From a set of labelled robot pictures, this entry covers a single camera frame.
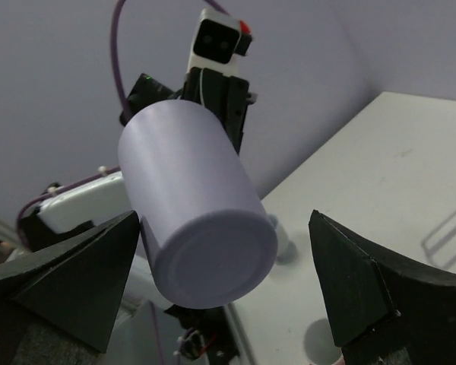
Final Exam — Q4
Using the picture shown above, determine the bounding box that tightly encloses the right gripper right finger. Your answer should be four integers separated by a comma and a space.
309, 211, 456, 364

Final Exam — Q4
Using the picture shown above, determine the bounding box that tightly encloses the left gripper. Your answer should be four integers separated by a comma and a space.
182, 67, 257, 152

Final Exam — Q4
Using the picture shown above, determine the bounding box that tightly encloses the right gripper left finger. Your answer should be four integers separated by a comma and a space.
0, 211, 139, 364

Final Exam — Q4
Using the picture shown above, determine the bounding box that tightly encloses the purple tumbler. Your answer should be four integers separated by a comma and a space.
118, 100, 277, 309

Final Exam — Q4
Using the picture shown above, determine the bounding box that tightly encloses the orange espresso cup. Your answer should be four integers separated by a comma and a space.
303, 318, 343, 365

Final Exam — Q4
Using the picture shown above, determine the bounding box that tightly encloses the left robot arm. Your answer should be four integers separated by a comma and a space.
15, 68, 257, 252

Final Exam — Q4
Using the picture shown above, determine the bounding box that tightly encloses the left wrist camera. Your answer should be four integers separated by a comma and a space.
187, 8, 253, 77

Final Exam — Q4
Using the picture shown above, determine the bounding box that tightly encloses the white wire dish rack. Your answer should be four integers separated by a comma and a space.
421, 209, 456, 274

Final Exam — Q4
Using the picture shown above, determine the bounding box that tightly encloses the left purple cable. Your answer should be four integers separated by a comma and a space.
17, 0, 229, 248

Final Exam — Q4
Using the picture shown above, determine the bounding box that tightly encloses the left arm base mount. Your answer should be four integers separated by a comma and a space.
163, 305, 240, 364

